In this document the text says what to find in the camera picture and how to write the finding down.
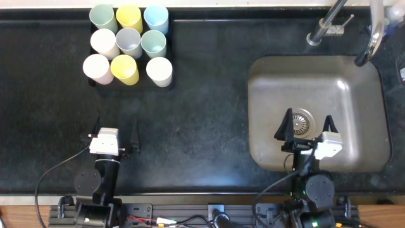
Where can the grey cup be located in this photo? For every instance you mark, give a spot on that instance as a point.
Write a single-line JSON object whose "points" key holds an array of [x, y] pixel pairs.
{"points": [[128, 41]]}

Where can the green cup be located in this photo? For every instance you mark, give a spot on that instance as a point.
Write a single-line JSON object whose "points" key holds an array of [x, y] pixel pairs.
{"points": [[154, 44], [102, 16]]}

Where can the pink cup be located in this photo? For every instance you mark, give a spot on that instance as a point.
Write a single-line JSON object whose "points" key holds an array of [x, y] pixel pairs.
{"points": [[97, 68]]}

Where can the black tray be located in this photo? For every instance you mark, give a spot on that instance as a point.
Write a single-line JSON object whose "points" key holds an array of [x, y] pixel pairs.
{"points": [[144, 85]]}

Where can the blue cup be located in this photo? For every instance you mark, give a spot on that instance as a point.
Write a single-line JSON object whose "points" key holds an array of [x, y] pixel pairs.
{"points": [[156, 17]]}

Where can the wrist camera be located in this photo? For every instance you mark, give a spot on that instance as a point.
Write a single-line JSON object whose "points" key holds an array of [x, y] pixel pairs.
{"points": [[329, 145], [104, 142]]}

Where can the steel tap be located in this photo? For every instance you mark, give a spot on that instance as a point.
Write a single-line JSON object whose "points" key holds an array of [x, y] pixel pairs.
{"points": [[378, 31]]}

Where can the yellow cup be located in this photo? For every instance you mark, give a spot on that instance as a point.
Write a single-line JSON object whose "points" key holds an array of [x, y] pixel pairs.
{"points": [[129, 16], [124, 68]]}

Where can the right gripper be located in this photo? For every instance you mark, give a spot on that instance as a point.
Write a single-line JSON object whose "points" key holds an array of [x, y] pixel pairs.
{"points": [[297, 147]]}

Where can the mounting rail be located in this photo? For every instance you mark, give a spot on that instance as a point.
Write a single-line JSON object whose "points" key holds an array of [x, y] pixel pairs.
{"points": [[183, 213]]}

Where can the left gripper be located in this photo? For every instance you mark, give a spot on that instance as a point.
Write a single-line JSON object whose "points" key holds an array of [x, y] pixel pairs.
{"points": [[129, 151]]}

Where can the white cup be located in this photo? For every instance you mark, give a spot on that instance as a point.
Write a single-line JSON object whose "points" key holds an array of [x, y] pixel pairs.
{"points": [[159, 70], [103, 42]]}

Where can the steel sink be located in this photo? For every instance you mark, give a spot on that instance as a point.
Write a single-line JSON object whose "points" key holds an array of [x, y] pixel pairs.
{"points": [[348, 88]]}

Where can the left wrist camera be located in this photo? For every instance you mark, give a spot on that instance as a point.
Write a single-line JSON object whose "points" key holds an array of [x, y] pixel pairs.
{"points": [[104, 142]]}

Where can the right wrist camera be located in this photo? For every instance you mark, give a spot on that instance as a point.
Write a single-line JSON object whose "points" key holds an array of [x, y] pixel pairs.
{"points": [[329, 145]]}

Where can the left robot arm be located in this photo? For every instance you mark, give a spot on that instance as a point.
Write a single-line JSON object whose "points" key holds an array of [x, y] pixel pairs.
{"points": [[106, 180]]}

